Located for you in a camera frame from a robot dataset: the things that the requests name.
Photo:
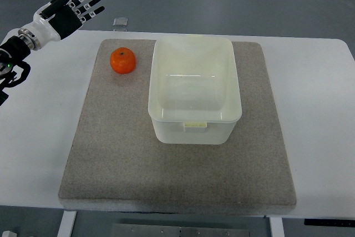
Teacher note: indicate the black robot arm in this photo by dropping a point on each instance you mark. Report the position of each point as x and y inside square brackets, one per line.
[14, 70]

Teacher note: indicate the small white block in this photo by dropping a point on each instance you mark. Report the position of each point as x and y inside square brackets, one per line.
[8, 233]

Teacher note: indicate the white table leg right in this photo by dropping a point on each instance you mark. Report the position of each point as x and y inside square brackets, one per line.
[276, 227]

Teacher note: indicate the orange fruit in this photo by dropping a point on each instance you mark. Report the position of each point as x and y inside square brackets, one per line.
[122, 60]

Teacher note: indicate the small clear plastic piece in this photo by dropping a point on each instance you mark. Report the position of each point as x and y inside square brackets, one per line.
[120, 22]

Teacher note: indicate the black bar under table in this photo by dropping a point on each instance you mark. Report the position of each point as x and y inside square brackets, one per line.
[330, 222]

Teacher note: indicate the white table leg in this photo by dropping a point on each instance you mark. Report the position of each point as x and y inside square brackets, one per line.
[276, 227]
[67, 224]

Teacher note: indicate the grey felt mat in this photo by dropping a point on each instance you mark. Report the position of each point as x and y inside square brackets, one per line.
[117, 163]

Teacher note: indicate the white plastic box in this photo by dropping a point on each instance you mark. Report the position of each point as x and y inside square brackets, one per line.
[194, 95]

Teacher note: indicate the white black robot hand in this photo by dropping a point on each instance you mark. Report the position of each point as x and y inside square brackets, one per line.
[57, 20]

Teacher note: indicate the white table leg left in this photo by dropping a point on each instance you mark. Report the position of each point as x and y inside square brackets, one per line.
[67, 224]

